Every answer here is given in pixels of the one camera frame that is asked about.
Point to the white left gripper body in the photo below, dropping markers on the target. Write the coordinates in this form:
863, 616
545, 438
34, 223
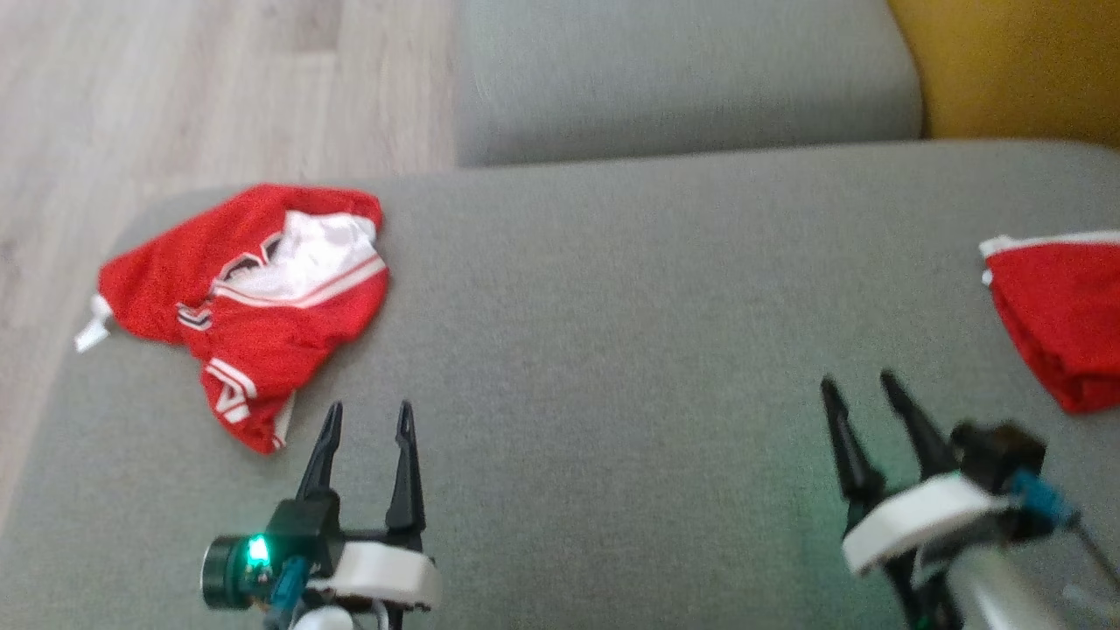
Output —
394, 573

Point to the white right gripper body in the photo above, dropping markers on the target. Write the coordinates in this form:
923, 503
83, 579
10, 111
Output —
927, 516

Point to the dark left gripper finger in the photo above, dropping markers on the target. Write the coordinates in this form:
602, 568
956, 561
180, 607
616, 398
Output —
406, 490
321, 464

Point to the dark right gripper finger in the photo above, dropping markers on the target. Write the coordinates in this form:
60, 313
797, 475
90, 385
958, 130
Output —
856, 472
926, 446

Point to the red shirt white collar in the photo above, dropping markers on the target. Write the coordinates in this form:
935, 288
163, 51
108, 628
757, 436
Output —
280, 332

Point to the red shorts white stripes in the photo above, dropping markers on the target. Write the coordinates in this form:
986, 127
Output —
1067, 315

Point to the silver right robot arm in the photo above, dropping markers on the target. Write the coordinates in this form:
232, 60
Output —
1006, 595

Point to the grey fabric sofa seat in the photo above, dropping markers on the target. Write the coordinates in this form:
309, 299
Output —
612, 350

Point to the yellow cushion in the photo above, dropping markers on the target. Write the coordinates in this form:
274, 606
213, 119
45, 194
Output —
1024, 70

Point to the grey sofa back cushion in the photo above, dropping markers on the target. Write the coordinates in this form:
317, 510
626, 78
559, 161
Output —
682, 79

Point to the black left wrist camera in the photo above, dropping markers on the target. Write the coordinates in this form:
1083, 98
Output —
297, 525

